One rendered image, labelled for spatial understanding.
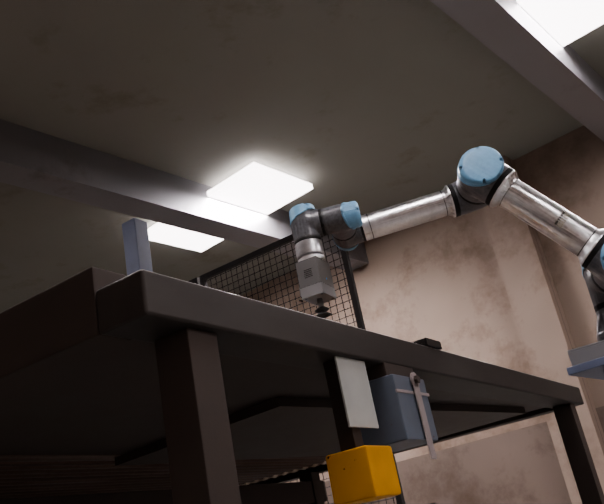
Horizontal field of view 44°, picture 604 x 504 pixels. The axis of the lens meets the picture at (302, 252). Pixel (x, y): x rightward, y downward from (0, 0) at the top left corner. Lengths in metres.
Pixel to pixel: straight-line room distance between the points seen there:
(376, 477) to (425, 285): 4.93
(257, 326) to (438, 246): 5.07
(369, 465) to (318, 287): 0.80
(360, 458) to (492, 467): 4.56
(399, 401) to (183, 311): 0.54
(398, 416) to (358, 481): 0.19
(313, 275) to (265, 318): 0.85
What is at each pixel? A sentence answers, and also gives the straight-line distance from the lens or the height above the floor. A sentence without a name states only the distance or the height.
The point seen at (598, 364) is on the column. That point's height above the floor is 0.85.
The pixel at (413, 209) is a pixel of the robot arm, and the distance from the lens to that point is 2.13.
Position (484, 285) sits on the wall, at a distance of 5.86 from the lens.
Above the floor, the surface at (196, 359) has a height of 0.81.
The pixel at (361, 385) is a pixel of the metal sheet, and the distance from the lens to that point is 1.32.
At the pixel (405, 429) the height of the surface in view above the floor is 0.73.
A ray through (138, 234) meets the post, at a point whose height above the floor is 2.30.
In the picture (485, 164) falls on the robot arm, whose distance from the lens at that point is 2.01.
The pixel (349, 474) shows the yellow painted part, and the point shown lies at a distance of 1.23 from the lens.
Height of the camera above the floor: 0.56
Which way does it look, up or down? 22 degrees up
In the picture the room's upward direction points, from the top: 11 degrees counter-clockwise
